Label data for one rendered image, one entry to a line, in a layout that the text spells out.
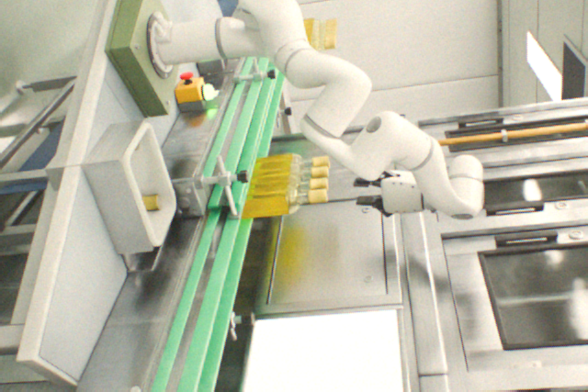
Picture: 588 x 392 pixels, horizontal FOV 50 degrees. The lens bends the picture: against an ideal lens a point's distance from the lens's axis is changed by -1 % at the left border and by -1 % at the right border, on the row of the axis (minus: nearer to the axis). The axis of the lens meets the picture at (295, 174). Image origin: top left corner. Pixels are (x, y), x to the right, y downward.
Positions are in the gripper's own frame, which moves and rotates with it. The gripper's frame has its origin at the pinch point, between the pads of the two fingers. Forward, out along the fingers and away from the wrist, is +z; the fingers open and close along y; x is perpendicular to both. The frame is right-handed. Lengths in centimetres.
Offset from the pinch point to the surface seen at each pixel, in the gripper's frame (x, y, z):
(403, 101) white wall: -570, -261, 122
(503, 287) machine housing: 11.6, -17.1, -33.8
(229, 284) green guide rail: 33.4, -3.1, 22.7
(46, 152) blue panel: 6, 13, 89
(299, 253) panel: 10.3, -12.9, 15.8
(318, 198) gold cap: 4.4, 0.4, 10.2
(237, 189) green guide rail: 10.0, 6.1, 28.6
